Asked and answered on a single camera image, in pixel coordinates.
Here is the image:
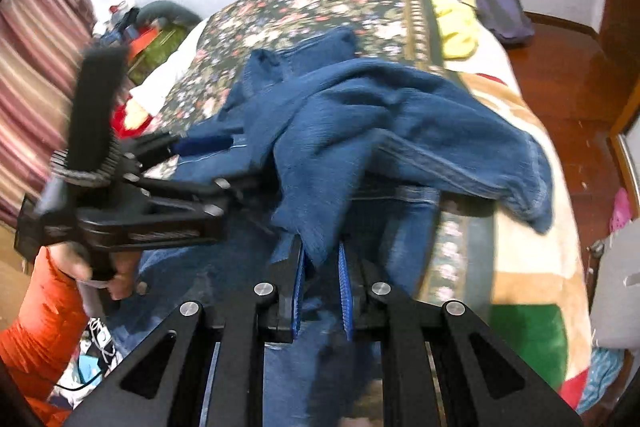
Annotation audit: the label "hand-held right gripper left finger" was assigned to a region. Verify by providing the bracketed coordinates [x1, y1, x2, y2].
[62, 237, 306, 427]

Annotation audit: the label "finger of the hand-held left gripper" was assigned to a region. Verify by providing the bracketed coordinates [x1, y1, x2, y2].
[117, 131, 236, 172]
[95, 174, 271, 253]

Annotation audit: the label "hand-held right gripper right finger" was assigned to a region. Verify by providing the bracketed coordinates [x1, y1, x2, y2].
[339, 242, 584, 427]

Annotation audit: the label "blue denim jeans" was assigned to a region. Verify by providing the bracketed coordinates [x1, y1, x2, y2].
[107, 27, 553, 427]

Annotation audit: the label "person's left forearm orange sleeve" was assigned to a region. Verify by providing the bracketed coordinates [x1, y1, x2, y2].
[0, 247, 92, 408]

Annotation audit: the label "person's left hand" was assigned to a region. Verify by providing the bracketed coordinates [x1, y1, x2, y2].
[32, 241, 146, 303]

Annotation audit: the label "red plush cloth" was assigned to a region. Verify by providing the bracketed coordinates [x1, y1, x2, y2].
[112, 102, 157, 140]

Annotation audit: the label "white cloth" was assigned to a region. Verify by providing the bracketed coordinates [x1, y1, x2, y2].
[130, 19, 211, 108]

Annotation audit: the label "red striped curtain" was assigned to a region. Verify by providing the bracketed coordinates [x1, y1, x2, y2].
[0, 0, 98, 228]

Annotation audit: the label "orange packet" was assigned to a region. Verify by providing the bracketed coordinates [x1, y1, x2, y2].
[127, 27, 167, 58]

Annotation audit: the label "blue clutter pile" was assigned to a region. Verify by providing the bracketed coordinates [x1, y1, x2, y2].
[92, 4, 143, 54]

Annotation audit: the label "green bag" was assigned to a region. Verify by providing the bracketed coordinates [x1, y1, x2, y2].
[132, 27, 190, 78]

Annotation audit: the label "grey rolled cloth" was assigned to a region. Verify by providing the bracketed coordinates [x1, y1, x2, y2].
[140, 0, 203, 26]

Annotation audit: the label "dark floral blanket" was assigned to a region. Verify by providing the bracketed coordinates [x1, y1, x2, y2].
[150, 0, 496, 308]

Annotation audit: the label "beige patchwork blanket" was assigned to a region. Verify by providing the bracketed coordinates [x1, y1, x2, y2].
[440, 72, 593, 413]

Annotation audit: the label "teal patterned cloth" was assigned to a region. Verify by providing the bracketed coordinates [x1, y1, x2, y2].
[575, 347, 626, 414]

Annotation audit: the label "yellow cloth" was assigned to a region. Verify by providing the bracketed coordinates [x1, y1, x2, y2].
[427, 0, 479, 60]

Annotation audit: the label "white bed sheet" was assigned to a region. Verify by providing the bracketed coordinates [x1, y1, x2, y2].
[460, 0, 524, 104]

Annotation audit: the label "pink bag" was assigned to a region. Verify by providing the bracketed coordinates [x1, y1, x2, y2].
[609, 188, 634, 233]

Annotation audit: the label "purple backpack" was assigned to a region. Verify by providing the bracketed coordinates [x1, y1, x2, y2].
[475, 0, 536, 48]

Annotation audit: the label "wooden cabinet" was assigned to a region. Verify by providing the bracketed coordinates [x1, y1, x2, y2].
[607, 72, 640, 214]

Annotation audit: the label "white cable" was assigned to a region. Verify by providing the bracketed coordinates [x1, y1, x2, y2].
[86, 317, 124, 370]

